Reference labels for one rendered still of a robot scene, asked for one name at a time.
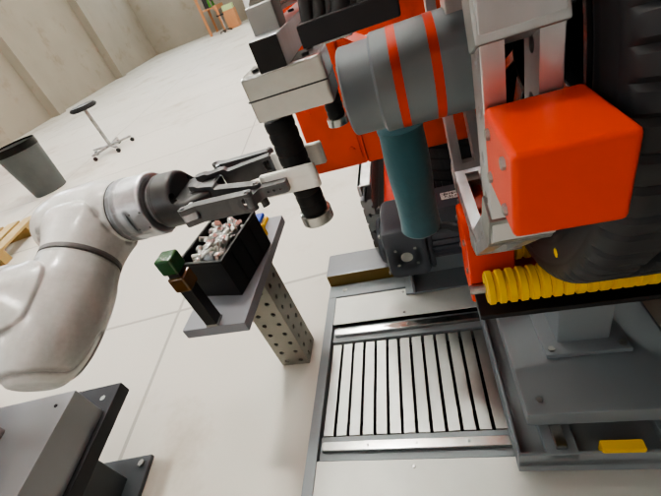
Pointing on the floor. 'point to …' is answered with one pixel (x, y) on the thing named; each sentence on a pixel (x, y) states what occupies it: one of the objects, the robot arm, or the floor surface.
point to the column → (282, 323)
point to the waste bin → (31, 166)
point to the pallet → (13, 236)
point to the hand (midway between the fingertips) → (297, 167)
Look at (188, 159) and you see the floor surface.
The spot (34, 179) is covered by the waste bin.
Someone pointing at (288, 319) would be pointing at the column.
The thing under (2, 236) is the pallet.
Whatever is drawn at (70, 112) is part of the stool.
